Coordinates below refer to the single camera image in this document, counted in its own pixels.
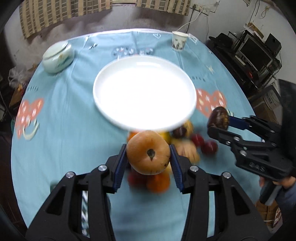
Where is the bright red cherry tomato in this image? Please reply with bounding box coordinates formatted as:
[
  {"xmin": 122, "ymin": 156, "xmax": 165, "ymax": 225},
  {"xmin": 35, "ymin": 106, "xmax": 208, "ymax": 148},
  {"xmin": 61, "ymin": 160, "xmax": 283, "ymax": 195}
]
[{"xmin": 201, "ymin": 141, "xmax": 218, "ymax": 155}]

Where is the dark brown chestnut-like fruit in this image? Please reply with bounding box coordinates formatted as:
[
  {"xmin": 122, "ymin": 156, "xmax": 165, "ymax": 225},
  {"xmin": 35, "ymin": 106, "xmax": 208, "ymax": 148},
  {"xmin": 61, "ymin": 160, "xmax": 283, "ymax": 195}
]
[{"xmin": 207, "ymin": 106, "xmax": 230, "ymax": 130}]

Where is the dark red small plum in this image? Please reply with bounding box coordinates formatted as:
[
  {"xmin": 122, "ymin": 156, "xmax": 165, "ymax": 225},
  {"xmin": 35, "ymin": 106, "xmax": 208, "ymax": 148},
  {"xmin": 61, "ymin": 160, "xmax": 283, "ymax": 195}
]
[{"xmin": 190, "ymin": 133, "xmax": 205, "ymax": 148}]

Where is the large striped pepino melon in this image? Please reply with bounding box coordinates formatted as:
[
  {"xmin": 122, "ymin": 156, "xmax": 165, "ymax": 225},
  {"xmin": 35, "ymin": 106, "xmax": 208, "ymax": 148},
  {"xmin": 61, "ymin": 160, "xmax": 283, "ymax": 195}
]
[{"xmin": 126, "ymin": 130, "xmax": 171, "ymax": 175}]

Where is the person's right hand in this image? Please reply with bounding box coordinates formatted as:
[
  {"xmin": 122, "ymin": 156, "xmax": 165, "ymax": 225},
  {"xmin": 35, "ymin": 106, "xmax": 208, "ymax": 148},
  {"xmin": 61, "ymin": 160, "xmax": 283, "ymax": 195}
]
[{"xmin": 259, "ymin": 177, "xmax": 295, "ymax": 189}]

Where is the black equipment rack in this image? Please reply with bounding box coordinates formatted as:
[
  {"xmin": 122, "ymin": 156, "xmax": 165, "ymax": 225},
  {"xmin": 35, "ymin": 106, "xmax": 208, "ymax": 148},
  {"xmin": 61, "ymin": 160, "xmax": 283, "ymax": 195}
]
[{"xmin": 206, "ymin": 30, "xmax": 282, "ymax": 97}]

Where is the orange tangerine on table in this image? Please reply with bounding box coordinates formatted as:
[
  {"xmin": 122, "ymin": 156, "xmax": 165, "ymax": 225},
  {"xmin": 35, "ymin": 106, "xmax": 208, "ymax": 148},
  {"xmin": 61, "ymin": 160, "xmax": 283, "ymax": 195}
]
[{"xmin": 146, "ymin": 172, "xmax": 171, "ymax": 193}]

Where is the light blue patterned tablecloth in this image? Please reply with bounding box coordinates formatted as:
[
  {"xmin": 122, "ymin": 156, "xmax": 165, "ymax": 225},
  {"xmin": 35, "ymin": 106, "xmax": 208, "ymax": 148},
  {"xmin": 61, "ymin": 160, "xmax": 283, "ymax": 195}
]
[{"xmin": 11, "ymin": 31, "xmax": 260, "ymax": 240}]

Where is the white oval plate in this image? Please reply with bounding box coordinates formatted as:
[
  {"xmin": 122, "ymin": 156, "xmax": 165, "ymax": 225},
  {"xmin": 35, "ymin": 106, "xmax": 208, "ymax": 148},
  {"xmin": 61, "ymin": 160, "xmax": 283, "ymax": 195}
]
[{"xmin": 93, "ymin": 55, "xmax": 197, "ymax": 132}]

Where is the patterned paper cup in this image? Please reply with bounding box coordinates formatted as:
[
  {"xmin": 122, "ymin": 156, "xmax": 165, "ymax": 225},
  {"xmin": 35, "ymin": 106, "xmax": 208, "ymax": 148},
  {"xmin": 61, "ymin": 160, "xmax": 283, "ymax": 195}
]
[{"xmin": 171, "ymin": 31, "xmax": 188, "ymax": 51}]

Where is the white lidded ceramic jar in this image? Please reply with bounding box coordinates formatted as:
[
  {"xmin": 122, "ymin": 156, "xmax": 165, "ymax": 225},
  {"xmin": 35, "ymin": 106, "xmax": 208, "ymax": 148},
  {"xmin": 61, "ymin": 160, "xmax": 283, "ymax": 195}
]
[{"xmin": 42, "ymin": 41, "xmax": 75, "ymax": 74}]

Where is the checked curtain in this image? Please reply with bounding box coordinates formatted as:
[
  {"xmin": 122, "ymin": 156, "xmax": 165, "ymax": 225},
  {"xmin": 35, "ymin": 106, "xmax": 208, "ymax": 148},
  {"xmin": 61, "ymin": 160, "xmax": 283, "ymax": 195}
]
[{"xmin": 19, "ymin": 0, "xmax": 191, "ymax": 38}]

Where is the white power cable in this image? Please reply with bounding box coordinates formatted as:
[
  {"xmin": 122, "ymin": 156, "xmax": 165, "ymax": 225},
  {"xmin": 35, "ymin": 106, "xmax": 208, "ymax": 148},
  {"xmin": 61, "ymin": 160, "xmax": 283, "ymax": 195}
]
[{"xmin": 176, "ymin": 6, "xmax": 209, "ymax": 33}]

